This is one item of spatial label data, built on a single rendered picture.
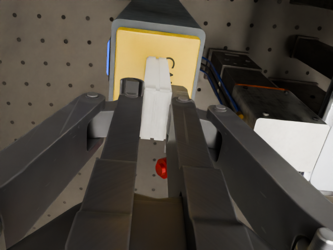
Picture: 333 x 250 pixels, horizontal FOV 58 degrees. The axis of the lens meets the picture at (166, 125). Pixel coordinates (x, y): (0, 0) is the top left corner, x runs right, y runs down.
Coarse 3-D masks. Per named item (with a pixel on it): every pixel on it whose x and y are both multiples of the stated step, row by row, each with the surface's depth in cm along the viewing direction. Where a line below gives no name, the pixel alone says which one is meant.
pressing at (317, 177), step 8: (328, 88) 41; (328, 96) 41; (328, 104) 41; (320, 112) 42; (328, 112) 41; (328, 120) 41; (328, 136) 43; (328, 144) 44; (320, 152) 44; (328, 152) 44; (320, 160) 45; (328, 160) 45; (320, 168) 45; (328, 168) 46; (304, 176) 46; (312, 176) 46; (320, 176) 46; (328, 176) 46; (312, 184) 47; (320, 184) 47; (328, 184) 47; (328, 192) 48
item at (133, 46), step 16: (128, 32) 21; (144, 32) 21; (160, 32) 21; (128, 48) 21; (144, 48) 21; (160, 48) 21; (176, 48) 21; (192, 48) 21; (128, 64) 22; (144, 64) 22; (176, 64) 22; (192, 64) 22; (176, 80) 22; (192, 80) 23
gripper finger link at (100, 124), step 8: (112, 104) 15; (104, 112) 14; (112, 112) 14; (96, 120) 14; (104, 120) 14; (88, 128) 14; (96, 128) 14; (104, 128) 15; (88, 136) 15; (96, 136) 15; (104, 136) 15
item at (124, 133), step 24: (120, 96) 15; (120, 120) 12; (120, 144) 11; (96, 168) 8; (120, 168) 9; (96, 192) 7; (120, 192) 8; (96, 216) 6; (120, 216) 7; (72, 240) 6; (96, 240) 6; (120, 240) 6
